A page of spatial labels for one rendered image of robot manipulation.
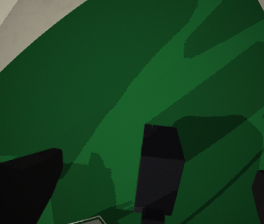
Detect green circuit board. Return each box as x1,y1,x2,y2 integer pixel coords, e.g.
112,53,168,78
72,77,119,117
0,0,264,224

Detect black connector plug with cable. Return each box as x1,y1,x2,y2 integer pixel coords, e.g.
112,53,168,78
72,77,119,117
134,123,184,224

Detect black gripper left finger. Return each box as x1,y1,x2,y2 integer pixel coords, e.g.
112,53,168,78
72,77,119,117
0,147,63,224

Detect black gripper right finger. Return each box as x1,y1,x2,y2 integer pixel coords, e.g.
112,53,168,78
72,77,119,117
252,169,264,224

